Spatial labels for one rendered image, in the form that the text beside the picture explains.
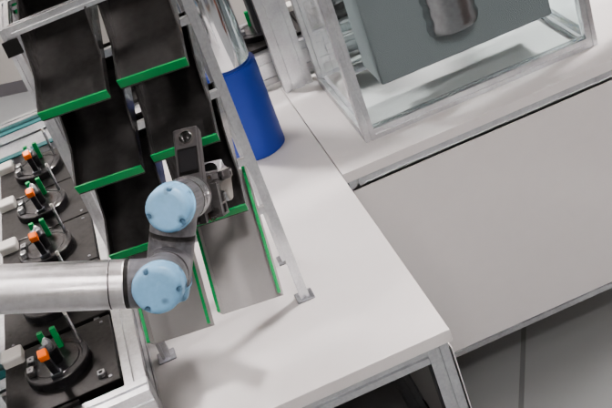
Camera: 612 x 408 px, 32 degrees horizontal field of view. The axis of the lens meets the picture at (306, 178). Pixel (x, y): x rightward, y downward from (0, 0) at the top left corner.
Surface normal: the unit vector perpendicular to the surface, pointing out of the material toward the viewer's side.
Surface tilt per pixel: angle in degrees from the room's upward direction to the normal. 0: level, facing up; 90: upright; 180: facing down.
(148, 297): 69
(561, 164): 90
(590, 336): 0
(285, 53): 90
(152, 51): 25
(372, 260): 0
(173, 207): 65
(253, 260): 45
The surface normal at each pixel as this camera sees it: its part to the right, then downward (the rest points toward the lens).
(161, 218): -0.13, 0.11
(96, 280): 0.01, -0.30
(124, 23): -0.23, -0.55
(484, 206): 0.26, 0.42
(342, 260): -0.30, -0.82
